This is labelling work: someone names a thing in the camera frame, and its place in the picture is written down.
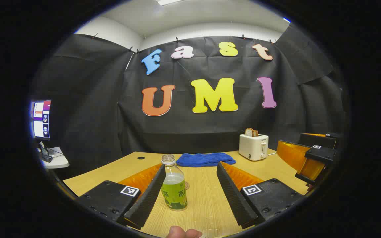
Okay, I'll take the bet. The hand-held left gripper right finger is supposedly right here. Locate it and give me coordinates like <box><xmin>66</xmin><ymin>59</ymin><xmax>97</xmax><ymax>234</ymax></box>
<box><xmin>216</xmin><ymin>161</ymin><xmax>306</xmax><ymax>229</ymax></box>

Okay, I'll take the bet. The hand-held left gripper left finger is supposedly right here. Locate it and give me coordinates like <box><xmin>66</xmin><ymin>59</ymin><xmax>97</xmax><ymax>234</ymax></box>
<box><xmin>75</xmin><ymin>163</ymin><xmax>167</xmax><ymax>231</ymax></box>

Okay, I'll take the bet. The green label water bottle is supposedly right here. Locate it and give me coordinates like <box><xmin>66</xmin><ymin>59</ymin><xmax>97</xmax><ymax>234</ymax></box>
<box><xmin>160</xmin><ymin>154</ymin><xmax>188</xmax><ymax>211</ymax></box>

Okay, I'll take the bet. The blue folded towel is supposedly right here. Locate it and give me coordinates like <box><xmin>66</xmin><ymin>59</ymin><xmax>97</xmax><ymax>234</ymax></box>
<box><xmin>176</xmin><ymin>152</ymin><xmax>236</xmax><ymax>168</ymax></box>

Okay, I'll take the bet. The white toaster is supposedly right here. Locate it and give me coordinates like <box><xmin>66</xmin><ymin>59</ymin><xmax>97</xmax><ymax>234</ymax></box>
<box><xmin>238</xmin><ymin>133</ymin><xmax>269</xmax><ymax>161</ymax></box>

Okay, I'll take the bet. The black backdrop cloth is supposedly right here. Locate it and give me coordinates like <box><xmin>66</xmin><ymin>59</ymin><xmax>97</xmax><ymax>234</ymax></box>
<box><xmin>32</xmin><ymin>25</ymin><xmax>346</xmax><ymax>176</ymax></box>

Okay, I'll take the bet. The small white side table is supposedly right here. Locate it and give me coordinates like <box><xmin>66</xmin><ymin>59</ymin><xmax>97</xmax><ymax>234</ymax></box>
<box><xmin>38</xmin><ymin>145</ymin><xmax>70</xmax><ymax>170</ymax></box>

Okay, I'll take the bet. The black monitor stand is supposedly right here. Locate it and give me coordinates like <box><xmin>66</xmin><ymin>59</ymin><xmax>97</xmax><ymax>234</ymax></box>
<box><xmin>38</xmin><ymin>141</ymin><xmax>53</xmax><ymax>163</ymax></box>

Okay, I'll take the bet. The computer monitor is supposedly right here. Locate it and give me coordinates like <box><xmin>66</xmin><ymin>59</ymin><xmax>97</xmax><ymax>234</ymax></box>
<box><xmin>29</xmin><ymin>100</ymin><xmax>52</xmax><ymax>141</ymax></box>

